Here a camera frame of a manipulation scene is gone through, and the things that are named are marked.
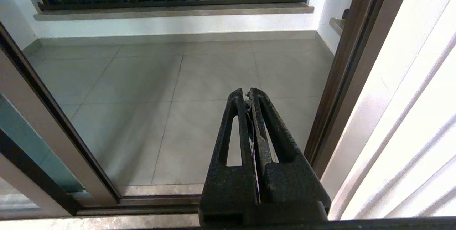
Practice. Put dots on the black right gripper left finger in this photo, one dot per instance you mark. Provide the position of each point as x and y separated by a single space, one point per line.
231 187

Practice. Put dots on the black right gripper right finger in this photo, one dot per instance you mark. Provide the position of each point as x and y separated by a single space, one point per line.
285 183

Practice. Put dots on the brown framed sliding glass door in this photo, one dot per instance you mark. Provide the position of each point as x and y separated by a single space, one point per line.
53 133

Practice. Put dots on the dark brown door jamb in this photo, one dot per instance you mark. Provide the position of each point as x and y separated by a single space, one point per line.
342 91

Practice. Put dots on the white curtain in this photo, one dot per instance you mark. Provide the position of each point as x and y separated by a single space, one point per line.
409 116

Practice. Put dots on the short stone window sill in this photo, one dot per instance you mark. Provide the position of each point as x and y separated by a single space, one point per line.
336 25

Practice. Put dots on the long stone balcony sill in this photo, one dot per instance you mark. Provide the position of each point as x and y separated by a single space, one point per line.
178 11

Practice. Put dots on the brown framed fixed glass panel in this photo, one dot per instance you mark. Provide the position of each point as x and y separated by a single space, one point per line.
32 190

